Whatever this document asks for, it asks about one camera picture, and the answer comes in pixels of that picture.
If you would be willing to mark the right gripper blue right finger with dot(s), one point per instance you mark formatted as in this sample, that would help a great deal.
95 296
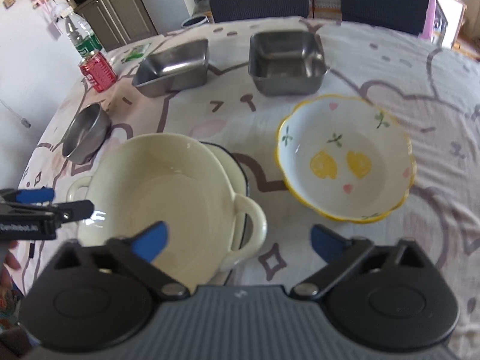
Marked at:
342 256

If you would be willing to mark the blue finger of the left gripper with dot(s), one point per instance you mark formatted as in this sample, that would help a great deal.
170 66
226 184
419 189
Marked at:
33 196

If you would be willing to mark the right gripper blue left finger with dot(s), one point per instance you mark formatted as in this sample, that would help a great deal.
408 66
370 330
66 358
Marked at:
136 254

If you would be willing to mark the cream two-handled ceramic bowl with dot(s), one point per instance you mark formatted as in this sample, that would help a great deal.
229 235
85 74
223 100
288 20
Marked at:
176 179

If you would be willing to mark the floral yellow-rim ceramic bowl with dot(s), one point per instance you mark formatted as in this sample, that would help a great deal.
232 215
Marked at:
345 159

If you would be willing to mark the rectangular steel container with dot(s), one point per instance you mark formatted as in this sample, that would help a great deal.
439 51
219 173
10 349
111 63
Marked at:
174 69

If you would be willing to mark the square steel container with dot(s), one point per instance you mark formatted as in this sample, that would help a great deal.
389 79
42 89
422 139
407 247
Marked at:
286 63

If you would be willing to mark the person's left hand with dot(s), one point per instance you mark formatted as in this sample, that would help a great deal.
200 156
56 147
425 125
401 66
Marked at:
8 264

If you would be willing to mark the small round steel bowl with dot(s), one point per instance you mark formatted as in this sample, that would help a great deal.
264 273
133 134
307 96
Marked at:
86 134

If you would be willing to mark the white leaf-print plate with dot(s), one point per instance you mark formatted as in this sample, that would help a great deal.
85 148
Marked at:
239 183

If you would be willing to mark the red soda can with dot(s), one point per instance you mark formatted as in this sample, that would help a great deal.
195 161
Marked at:
96 69

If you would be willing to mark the clear green-label water bottle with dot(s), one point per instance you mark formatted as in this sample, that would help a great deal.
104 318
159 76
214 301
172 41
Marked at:
80 33

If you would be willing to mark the green snack packet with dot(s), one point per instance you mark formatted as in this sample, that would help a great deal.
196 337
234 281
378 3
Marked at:
137 52

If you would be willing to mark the grey kitchen cabinet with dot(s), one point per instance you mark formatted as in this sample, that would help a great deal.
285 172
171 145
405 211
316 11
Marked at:
117 23

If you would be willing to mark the grey trash bin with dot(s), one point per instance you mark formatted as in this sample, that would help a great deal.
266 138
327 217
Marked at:
194 21

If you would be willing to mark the purple cloth on chair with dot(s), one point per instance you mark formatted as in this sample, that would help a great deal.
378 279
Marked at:
428 29

